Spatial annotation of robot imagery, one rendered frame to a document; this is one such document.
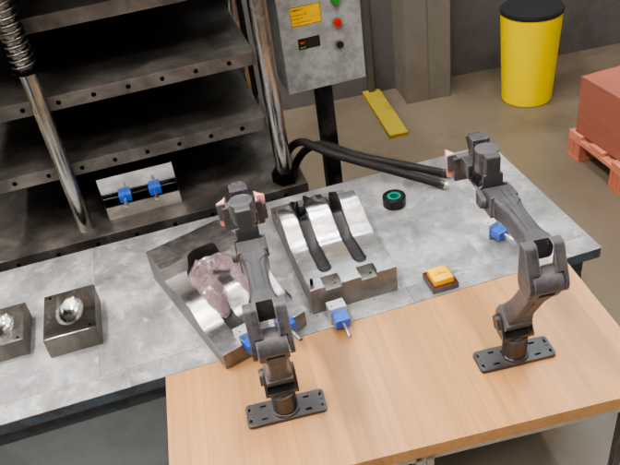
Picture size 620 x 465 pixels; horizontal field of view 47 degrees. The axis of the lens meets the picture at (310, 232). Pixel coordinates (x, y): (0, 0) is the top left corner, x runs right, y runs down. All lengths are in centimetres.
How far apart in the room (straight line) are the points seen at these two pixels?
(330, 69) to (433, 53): 218
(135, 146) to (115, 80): 25
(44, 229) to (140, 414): 92
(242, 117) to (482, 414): 139
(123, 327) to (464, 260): 104
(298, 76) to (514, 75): 230
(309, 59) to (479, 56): 275
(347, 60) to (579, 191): 176
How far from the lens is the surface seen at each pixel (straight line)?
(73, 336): 214
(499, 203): 169
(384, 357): 192
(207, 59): 249
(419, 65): 478
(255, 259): 158
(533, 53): 461
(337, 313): 199
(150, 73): 247
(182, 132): 260
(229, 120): 261
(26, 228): 283
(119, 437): 223
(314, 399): 183
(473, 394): 183
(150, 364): 204
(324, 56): 264
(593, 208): 387
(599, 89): 396
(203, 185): 275
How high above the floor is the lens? 219
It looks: 36 degrees down
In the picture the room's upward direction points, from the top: 9 degrees counter-clockwise
